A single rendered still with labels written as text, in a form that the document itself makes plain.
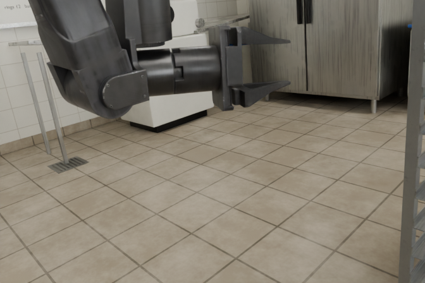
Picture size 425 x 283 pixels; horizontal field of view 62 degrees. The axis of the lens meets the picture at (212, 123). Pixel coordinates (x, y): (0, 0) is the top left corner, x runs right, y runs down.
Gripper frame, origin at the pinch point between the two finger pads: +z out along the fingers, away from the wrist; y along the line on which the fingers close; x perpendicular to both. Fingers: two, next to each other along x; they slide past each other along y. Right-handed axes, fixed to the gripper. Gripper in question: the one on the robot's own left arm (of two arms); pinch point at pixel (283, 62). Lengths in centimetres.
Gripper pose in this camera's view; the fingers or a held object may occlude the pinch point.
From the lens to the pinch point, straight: 48.0
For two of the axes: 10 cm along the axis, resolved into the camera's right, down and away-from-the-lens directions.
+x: -2.1, -2.3, 9.5
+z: 9.8, -1.1, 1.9
